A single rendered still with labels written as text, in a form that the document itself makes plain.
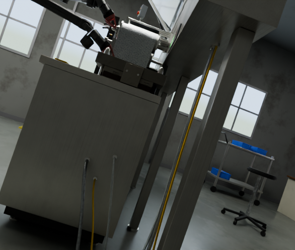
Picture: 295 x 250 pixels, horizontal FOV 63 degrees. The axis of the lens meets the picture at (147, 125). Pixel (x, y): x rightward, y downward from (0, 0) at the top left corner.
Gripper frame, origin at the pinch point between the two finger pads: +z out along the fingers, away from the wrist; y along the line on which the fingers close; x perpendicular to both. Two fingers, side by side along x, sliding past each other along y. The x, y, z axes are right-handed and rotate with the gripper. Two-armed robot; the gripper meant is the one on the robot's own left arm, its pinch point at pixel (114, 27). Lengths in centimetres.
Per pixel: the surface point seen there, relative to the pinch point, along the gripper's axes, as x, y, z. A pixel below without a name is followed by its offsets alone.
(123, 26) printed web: 4.2, 5.2, 4.3
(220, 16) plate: 19, 84, 43
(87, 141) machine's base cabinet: -48, 31, 54
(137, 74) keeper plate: -6.6, 27.8, 37.6
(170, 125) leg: -1, -7, 75
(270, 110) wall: 261, -370, 206
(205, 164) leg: -9, 83, 82
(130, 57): -2.2, 5.7, 23.4
